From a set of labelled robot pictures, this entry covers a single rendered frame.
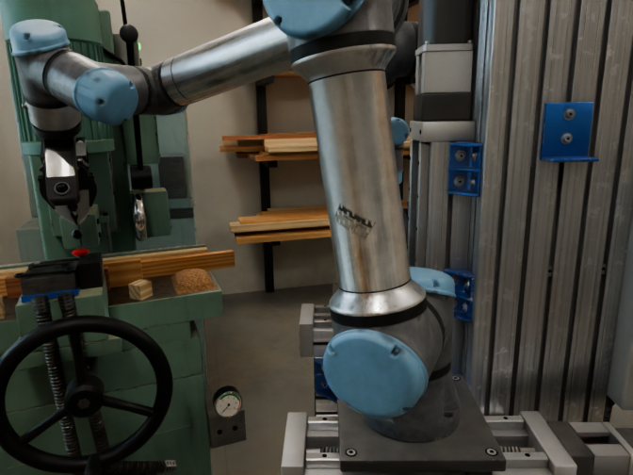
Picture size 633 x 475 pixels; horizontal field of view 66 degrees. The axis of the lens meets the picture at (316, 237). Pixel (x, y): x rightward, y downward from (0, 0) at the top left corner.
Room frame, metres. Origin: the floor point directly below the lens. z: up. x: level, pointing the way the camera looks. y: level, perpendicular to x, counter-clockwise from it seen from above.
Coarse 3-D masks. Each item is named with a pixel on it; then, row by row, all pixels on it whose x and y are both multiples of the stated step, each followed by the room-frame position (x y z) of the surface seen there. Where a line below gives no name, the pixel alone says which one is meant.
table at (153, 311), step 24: (120, 288) 1.03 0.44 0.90; (168, 288) 1.02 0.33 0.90; (216, 288) 1.01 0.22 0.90; (120, 312) 0.93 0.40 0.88; (144, 312) 0.95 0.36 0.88; (168, 312) 0.96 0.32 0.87; (192, 312) 0.98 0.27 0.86; (216, 312) 1.00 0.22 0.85; (0, 336) 0.85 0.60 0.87; (24, 360) 0.79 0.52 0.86; (72, 360) 0.81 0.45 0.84
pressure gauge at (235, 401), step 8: (216, 392) 0.96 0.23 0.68; (224, 392) 0.94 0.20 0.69; (232, 392) 0.94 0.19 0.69; (216, 400) 0.93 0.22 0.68; (224, 400) 0.94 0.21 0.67; (232, 400) 0.95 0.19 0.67; (240, 400) 0.95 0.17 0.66; (216, 408) 0.93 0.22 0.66; (224, 408) 0.94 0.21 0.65; (232, 408) 0.95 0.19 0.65; (240, 408) 0.95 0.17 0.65; (224, 416) 0.94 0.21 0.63; (232, 416) 0.94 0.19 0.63
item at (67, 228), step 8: (96, 208) 1.10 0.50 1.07; (88, 216) 1.02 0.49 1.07; (96, 216) 1.06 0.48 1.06; (64, 224) 1.01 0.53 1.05; (72, 224) 1.01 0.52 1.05; (80, 224) 1.02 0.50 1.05; (88, 224) 1.02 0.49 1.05; (96, 224) 1.03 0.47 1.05; (64, 232) 1.01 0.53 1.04; (72, 232) 1.01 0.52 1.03; (88, 232) 1.02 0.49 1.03; (96, 232) 1.03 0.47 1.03; (64, 240) 1.00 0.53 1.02; (72, 240) 1.01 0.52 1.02; (80, 240) 1.01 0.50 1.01; (88, 240) 1.02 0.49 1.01; (96, 240) 1.03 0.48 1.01; (64, 248) 1.00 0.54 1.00; (80, 248) 1.05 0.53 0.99; (88, 248) 1.06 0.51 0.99
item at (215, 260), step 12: (216, 252) 1.17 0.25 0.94; (228, 252) 1.17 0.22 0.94; (144, 264) 1.10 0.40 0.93; (156, 264) 1.11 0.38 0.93; (168, 264) 1.12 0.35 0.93; (180, 264) 1.13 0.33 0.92; (192, 264) 1.14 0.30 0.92; (204, 264) 1.15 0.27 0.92; (216, 264) 1.16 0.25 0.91; (228, 264) 1.17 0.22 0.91; (0, 276) 1.01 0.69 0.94; (144, 276) 1.10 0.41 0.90; (156, 276) 1.11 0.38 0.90; (0, 288) 0.99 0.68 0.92
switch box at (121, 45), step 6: (114, 36) 1.36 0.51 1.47; (120, 36) 1.36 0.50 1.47; (114, 42) 1.35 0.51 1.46; (120, 42) 1.36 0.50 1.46; (114, 48) 1.36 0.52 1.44; (120, 48) 1.36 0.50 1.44; (120, 54) 1.36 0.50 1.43; (126, 54) 1.36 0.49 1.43; (138, 54) 1.38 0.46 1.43; (126, 60) 1.36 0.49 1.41; (138, 60) 1.38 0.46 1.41
